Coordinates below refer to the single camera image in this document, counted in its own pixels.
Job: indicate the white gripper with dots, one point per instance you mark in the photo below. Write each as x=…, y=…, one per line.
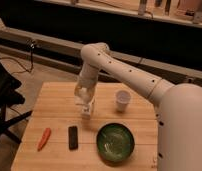
x=83, y=95

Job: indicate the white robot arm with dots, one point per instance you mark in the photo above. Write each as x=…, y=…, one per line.
x=179, y=106

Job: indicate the green ceramic bowl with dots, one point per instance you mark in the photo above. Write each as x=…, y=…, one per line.
x=115, y=142

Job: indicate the white tube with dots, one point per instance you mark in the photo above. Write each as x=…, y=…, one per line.
x=87, y=110

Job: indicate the black rectangular bar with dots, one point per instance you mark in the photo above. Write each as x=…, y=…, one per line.
x=73, y=137

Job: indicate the wooden table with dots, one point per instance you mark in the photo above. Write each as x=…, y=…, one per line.
x=56, y=109

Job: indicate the orange carrot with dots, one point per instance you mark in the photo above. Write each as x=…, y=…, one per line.
x=44, y=139

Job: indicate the black office chair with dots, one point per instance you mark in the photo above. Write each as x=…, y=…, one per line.
x=8, y=97

